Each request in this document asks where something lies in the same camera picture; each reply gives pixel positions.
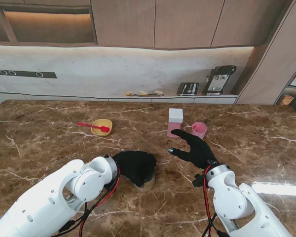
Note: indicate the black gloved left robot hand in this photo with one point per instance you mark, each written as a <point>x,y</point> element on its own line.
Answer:
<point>135,165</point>

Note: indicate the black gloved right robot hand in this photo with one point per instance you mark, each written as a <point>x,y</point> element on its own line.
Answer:
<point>199,153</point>

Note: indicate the clear jar of grain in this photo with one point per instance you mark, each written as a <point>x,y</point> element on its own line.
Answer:
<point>149,184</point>

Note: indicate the pink plastic measuring cup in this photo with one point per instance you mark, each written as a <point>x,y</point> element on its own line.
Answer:
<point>199,128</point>

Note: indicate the red plastic measuring spoon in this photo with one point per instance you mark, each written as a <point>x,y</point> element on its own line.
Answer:
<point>88,125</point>

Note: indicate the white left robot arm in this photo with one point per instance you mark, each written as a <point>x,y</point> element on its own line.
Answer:
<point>51,202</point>

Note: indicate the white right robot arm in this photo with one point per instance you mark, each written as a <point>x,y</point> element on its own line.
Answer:
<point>236,202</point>

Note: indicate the pink container with white lid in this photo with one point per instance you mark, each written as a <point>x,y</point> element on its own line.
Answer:
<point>175,116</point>

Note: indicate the yellow plastic bowl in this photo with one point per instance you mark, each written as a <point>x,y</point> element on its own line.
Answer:
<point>102,133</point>

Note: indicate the black silver toaster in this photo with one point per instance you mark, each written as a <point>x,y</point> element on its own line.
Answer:
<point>187,89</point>

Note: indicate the wooden cutting board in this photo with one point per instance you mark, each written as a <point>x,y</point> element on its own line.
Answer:
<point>150,94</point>

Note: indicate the yellow fruit piece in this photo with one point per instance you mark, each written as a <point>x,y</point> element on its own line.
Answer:
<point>159,92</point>
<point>143,93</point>
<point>128,93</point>

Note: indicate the black espresso machine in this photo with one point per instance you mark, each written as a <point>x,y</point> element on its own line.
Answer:
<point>218,79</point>

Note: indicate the round wooden ornament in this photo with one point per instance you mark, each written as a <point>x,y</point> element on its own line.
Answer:
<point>287,100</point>

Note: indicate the tall wooden cabinet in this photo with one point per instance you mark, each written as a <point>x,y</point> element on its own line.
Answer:
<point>266,61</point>

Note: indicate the lit open shelf niche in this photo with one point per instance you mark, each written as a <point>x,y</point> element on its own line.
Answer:
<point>39,24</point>

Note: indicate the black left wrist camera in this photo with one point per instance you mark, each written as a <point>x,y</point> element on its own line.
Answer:
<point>108,185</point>

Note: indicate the wooden wall cabinets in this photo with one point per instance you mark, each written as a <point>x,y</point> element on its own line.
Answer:
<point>162,22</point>

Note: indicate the black wall control panel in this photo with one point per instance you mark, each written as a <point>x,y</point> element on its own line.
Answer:
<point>22,74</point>

